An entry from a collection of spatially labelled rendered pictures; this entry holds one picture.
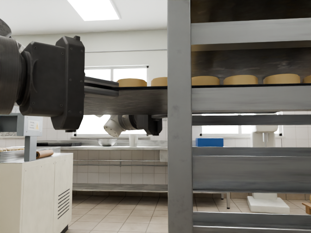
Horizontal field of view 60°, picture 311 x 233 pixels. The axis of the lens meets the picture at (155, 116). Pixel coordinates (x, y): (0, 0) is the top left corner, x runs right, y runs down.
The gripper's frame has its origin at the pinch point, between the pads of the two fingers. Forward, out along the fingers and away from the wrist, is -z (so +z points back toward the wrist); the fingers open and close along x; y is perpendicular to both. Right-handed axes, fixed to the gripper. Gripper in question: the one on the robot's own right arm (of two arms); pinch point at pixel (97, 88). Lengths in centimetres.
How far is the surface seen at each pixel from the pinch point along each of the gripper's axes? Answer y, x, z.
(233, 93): -13.5, -1.3, -12.8
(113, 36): 393, 185, -226
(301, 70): -12.4, 5.8, -36.8
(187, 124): -11.4, -5.5, -6.4
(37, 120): 183, 8, -41
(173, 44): -10.3, 4.6, -5.3
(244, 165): -14.3, -10.7, -13.6
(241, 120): 9.4, -2.1, -48.9
